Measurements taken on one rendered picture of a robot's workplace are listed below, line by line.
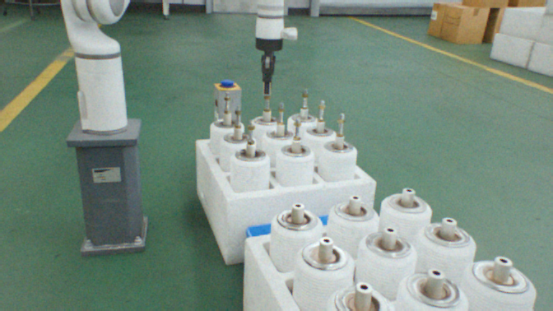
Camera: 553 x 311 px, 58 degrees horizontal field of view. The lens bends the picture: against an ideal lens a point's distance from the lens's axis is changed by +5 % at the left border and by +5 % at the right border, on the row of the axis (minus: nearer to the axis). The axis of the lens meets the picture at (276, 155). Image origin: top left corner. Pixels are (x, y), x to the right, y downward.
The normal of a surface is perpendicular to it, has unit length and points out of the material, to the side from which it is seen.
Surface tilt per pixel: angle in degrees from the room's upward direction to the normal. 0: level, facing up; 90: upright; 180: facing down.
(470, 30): 90
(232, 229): 90
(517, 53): 90
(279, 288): 0
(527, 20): 90
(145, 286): 0
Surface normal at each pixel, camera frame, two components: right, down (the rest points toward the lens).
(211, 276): 0.04, -0.92
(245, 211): 0.33, 0.38
